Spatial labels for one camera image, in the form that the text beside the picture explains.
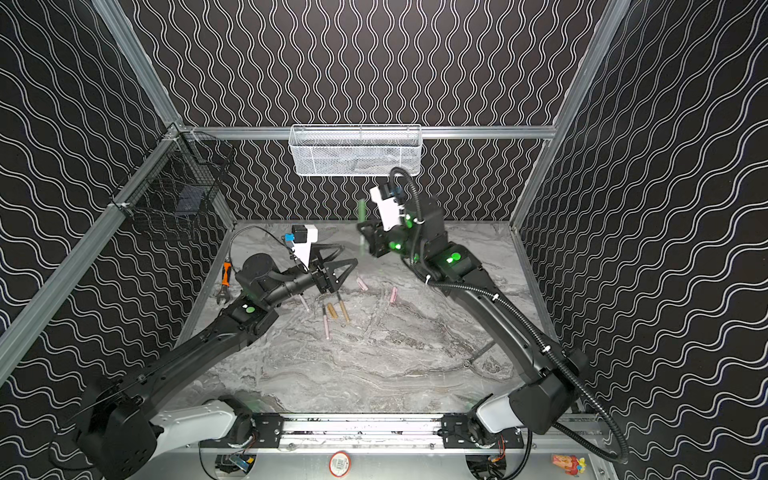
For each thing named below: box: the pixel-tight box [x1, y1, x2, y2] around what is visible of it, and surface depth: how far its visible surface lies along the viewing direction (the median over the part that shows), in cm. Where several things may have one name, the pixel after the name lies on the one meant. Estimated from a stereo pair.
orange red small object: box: [552, 454, 586, 476], surface depth 70 cm
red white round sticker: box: [328, 451, 351, 478], surface depth 70 cm
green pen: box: [358, 198, 367, 257], surface depth 66 cm
